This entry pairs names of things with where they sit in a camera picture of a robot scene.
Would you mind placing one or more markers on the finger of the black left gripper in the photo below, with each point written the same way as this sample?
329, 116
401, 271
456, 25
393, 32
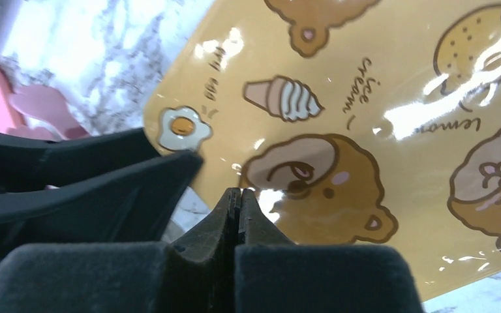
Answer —
131, 204
28, 165

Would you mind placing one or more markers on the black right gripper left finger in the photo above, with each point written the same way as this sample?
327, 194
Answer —
192, 274

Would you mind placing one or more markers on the pink tongs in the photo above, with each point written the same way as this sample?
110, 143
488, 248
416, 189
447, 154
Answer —
49, 108

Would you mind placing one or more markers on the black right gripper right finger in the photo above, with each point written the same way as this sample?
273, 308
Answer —
273, 274

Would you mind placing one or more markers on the silver tin lid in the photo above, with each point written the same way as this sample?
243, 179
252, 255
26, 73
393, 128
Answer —
351, 122

